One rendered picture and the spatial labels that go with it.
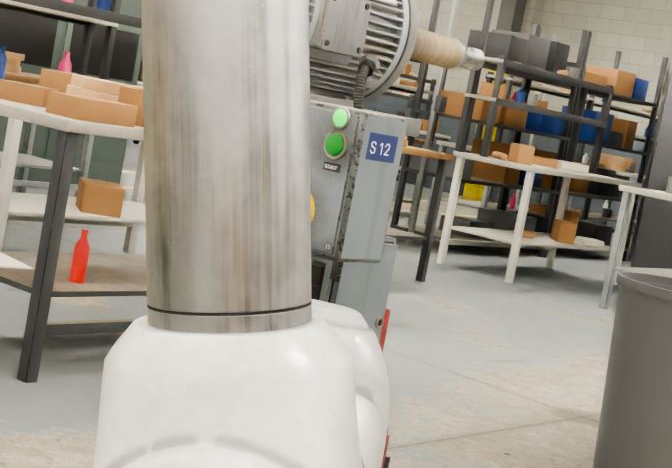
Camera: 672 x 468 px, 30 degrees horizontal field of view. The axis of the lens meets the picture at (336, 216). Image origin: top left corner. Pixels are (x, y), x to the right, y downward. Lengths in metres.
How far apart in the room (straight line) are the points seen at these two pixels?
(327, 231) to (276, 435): 0.95
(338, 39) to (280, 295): 1.18
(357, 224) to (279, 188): 0.92
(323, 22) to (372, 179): 0.31
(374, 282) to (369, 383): 1.04
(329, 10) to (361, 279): 0.41
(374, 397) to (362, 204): 0.74
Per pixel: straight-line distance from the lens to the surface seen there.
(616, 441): 4.38
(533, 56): 11.68
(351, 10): 1.90
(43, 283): 4.31
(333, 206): 1.63
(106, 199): 6.63
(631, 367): 4.31
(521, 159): 9.77
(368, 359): 0.92
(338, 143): 1.63
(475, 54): 2.39
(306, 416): 0.71
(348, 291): 1.91
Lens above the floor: 1.13
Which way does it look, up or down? 5 degrees down
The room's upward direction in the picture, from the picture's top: 11 degrees clockwise
